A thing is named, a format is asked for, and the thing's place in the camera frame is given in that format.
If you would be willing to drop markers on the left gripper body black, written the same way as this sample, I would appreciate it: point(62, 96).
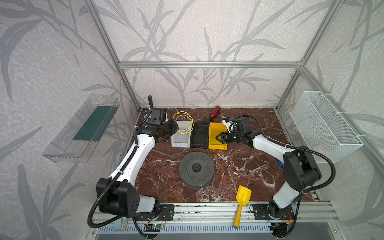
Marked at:
point(168, 130)

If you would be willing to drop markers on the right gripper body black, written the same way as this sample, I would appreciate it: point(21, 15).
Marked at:
point(230, 136)

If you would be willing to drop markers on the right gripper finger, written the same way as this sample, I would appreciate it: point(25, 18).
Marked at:
point(223, 142)
point(222, 137)

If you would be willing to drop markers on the grey cable spool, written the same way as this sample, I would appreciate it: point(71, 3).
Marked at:
point(197, 170)

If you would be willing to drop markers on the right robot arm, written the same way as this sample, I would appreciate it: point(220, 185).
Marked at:
point(300, 167)

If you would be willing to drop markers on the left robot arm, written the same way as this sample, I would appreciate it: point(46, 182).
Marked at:
point(116, 195)

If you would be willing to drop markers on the yellow plastic bin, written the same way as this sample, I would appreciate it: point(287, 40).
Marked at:
point(214, 130)

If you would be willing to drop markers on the white plastic bin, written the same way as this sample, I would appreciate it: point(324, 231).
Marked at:
point(182, 138)

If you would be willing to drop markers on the black plastic bin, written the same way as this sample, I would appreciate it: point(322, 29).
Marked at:
point(200, 136)

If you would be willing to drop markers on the yellow plastic scoop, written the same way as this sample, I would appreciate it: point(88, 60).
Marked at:
point(243, 198)

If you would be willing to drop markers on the pink item in basket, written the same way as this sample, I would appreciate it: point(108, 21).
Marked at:
point(320, 149)

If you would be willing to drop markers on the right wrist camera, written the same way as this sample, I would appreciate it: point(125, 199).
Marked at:
point(230, 124)

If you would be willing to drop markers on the red handled screwdriver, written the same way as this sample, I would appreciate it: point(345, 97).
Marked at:
point(215, 112)

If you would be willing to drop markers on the blue wooden handled tool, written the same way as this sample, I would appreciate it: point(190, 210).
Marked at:
point(281, 164)

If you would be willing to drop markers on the white wire basket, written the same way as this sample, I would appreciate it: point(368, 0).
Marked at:
point(319, 123)

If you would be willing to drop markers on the clear plastic wall tray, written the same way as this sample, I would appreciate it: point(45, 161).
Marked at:
point(79, 138)

